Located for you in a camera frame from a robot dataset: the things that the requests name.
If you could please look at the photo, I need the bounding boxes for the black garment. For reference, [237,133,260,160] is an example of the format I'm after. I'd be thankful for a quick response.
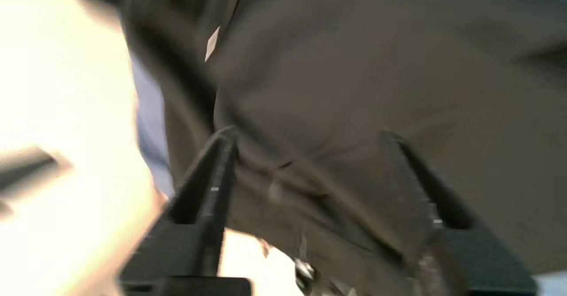
[66,0,567,296]

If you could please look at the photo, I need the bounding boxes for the blue bed sheet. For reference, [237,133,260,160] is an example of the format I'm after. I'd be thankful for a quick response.
[131,0,567,296]

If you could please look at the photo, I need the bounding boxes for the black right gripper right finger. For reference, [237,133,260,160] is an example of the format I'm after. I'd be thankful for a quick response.
[381,130,539,296]

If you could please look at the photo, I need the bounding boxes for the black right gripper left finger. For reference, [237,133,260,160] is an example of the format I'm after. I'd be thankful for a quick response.
[120,127,251,296]

